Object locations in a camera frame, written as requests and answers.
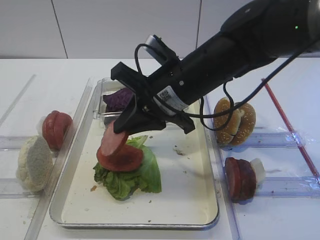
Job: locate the white bread slices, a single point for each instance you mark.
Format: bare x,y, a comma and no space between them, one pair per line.
34,164

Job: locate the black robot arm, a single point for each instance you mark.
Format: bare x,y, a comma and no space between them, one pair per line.
254,36

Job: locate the white metal tray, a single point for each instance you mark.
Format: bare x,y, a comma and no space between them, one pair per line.
187,201

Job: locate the green lettuce leaf on tray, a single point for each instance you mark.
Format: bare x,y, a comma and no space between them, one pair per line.
121,185

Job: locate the tomato slice on lettuce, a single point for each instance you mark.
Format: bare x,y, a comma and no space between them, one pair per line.
128,158

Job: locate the clear plastic box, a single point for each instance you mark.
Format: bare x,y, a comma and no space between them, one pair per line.
105,86

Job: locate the clear holder upper left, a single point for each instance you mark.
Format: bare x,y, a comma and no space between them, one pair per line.
10,142

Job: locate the pink meat patty slice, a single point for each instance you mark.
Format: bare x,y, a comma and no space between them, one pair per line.
112,142

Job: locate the clear rail left of tray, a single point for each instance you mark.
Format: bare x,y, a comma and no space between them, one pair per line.
44,202

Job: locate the clear holder upper right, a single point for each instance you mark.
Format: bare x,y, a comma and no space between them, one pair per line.
285,139

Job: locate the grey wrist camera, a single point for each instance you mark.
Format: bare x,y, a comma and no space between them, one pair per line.
159,51

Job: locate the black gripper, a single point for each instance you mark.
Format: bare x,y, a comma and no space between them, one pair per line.
148,109

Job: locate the sesame bun right half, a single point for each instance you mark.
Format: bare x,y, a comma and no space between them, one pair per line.
246,126

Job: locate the white cheese piece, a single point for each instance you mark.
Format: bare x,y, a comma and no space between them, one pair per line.
259,170

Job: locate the purple cabbage leaf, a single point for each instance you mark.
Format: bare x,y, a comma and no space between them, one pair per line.
118,101

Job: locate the sliced tomato stack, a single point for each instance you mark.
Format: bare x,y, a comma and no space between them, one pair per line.
54,127

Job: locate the clear holder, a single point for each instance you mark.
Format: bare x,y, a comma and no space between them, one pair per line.
285,139
13,188
289,187
10,142

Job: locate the clear rail right of tray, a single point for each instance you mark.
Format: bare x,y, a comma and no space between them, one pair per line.
226,227

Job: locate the dark red meat slices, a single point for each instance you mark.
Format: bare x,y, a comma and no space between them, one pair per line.
241,179

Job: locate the clear holder lower right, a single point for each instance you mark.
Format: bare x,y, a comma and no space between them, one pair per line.
289,187

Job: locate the clear holder lower left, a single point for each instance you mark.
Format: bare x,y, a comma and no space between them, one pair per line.
13,188

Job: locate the clear rail of tray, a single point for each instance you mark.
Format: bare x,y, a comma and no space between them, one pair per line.
226,227
44,202

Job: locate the red plastic strip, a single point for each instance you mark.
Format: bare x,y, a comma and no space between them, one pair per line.
289,126

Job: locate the clear far left strip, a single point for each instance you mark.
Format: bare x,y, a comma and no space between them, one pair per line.
16,100

